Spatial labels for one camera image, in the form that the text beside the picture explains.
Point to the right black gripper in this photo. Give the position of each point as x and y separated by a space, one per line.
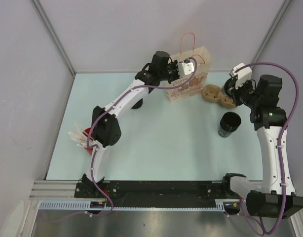
234 92

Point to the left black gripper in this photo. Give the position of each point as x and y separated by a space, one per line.
175 66

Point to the transparent dark cup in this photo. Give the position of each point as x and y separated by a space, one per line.
227 88

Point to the short black coffee cup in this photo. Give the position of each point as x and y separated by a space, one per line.
138 104

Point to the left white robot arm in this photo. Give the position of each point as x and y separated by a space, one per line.
105 130

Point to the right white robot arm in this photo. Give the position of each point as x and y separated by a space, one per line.
276 197

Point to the tall black coffee cup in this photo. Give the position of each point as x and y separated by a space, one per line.
229 123

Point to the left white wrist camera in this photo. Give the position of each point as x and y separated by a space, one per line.
185 68

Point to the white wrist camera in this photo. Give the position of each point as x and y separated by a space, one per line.
185 68
241 74

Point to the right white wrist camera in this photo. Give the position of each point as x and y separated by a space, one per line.
241 74

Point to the white slotted cable duct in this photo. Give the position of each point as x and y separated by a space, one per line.
94 205

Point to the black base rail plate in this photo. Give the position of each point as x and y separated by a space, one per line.
168 191

